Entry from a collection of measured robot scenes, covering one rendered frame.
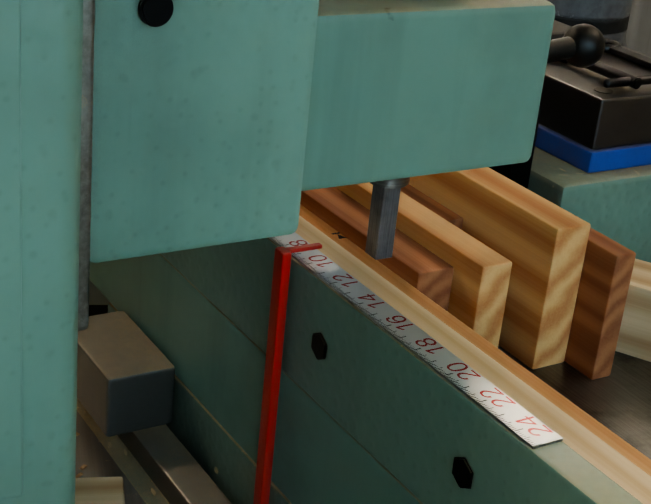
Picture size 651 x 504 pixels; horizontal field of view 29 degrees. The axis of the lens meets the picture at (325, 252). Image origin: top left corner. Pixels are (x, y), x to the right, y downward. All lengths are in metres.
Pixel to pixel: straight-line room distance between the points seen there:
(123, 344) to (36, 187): 0.34
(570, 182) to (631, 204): 0.05
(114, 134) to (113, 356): 0.29
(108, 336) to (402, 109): 0.26
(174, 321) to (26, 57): 0.34
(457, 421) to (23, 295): 0.17
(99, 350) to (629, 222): 0.29
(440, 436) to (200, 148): 0.14
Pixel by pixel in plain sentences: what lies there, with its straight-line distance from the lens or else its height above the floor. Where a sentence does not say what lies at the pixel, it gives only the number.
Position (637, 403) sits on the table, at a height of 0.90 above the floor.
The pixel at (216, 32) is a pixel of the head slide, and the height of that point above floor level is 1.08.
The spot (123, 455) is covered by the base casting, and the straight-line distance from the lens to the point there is 0.68.
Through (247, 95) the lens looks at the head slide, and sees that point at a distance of 0.41.
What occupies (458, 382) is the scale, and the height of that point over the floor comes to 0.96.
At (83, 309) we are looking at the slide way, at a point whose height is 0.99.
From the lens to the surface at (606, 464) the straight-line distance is 0.43.
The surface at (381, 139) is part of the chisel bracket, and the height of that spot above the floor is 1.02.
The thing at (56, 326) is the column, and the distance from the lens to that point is 0.37.
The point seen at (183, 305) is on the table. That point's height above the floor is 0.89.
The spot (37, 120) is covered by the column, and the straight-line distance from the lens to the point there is 0.34.
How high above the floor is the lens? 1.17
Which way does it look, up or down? 24 degrees down
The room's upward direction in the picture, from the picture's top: 6 degrees clockwise
